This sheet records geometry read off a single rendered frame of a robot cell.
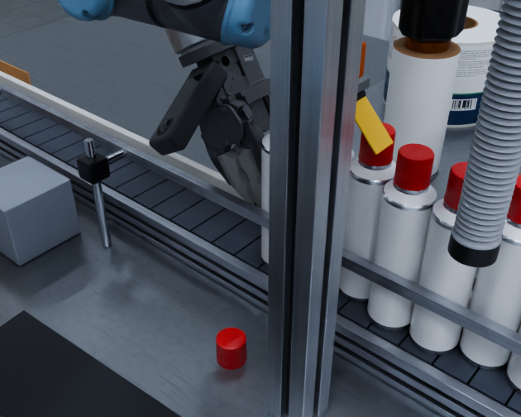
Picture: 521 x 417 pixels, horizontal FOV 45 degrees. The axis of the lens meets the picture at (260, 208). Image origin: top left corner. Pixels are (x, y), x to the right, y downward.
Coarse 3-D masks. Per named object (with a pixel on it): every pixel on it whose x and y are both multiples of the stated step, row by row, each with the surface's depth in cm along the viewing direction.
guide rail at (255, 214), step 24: (24, 96) 96; (72, 120) 90; (120, 144) 84; (168, 168) 79; (216, 192) 75; (264, 216) 71; (360, 264) 64; (408, 288) 61; (456, 312) 58; (504, 336) 56
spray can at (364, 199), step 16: (368, 144) 61; (368, 160) 62; (384, 160) 62; (352, 176) 63; (368, 176) 62; (384, 176) 62; (352, 192) 64; (368, 192) 63; (352, 208) 65; (368, 208) 64; (352, 224) 66; (368, 224) 65; (352, 240) 67; (368, 240) 66; (368, 256) 67; (352, 272) 69; (352, 288) 70; (368, 288) 70
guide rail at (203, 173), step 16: (0, 80) 116; (16, 80) 113; (32, 96) 110; (48, 96) 108; (64, 112) 106; (80, 112) 103; (96, 128) 101; (112, 128) 98; (128, 144) 97; (144, 144) 94; (176, 160) 91; (208, 176) 87
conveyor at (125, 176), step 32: (0, 96) 116; (32, 128) 105; (64, 128) 105; (64, 160) 97; (128, 160) 97; (128, 192) 90; (160, 192) 90; (192, 192) 90; (192, 224) 83; (224, 224) 83; (256, 224) 83; (256, 256) 78; (352, 320) 69; (416, 352) 65; (480, 384) 62
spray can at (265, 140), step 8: (264, 144) 68; (264, 152) 68; (264, 160) 69; (264, 168) 69; (264, 176) 70; (264, 184) 70; (264, 192) 71; (264, 200) 72; (264, 208) 72; (264, 232) 74; (264, 240) 75; (264, 248) 75; (264, 256) 76
